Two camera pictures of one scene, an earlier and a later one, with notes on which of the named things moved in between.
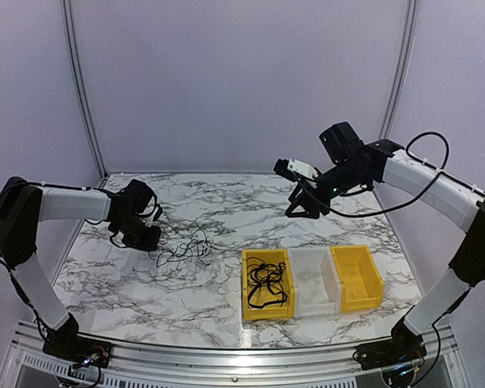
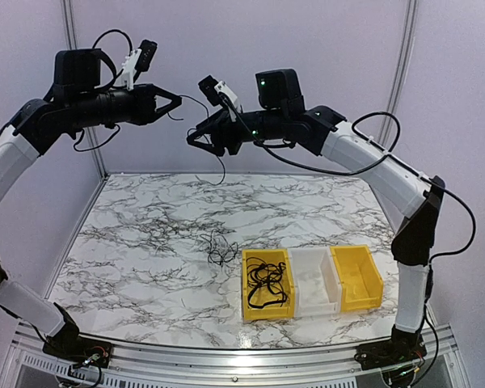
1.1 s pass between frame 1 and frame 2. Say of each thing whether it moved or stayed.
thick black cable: stayed
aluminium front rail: stayed
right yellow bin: stayed
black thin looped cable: stayed
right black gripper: moved
